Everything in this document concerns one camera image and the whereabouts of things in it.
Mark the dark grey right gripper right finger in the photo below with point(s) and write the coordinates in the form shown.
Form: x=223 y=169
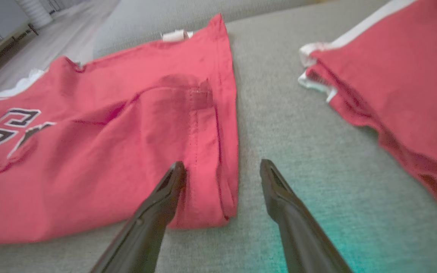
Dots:
x=302 y=235

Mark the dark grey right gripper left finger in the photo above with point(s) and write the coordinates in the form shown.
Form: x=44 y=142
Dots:
x=146 y=227

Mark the red garment with number print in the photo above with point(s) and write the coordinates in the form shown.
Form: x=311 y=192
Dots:
x=108 y=151

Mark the red garment with white stripe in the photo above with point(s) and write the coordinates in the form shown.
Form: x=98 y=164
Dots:
x=404 y=76

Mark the large grey sofa chaise seat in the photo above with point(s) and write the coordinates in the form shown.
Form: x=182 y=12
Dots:
x=279 y=113

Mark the grey sofa seat cushion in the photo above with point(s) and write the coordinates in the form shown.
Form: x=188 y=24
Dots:
x=165 y=15

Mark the white ribbed plant pot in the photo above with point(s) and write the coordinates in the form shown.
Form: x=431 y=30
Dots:
x=34 y=11

